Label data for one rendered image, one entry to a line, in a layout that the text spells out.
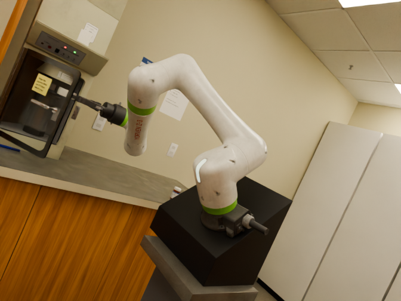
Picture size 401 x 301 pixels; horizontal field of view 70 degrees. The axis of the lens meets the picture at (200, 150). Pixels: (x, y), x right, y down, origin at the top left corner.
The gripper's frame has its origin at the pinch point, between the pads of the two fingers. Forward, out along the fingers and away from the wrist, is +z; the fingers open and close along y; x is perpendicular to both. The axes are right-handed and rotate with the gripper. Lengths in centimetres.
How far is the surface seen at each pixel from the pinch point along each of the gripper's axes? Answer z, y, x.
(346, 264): -291, 24, 48
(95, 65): -9.1, -12.0, -17.1
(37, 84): 10.7, -6.8, 1.7
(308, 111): -247, -62, -84
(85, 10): 3.4, -18.6, -38.3
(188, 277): -36, 75, 34
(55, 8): 14.3, -18.6, -32.3
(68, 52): 3.6, -12.1, -16.8
